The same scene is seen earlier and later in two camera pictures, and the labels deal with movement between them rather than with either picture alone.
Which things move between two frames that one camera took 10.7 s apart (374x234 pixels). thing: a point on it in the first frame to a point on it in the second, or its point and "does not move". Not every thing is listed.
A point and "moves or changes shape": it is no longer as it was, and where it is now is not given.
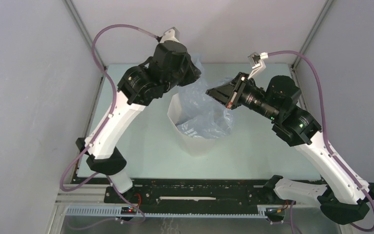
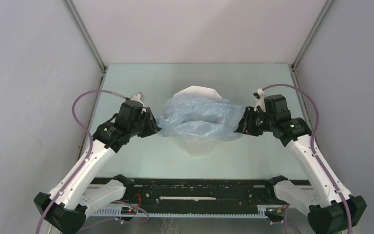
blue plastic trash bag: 203,117 moves or changes shape
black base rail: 188,193 does not move
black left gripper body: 185,75 to 138,127
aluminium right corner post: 308,42 does not move
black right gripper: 229,94 to 245,126
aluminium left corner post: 78,22 does not move
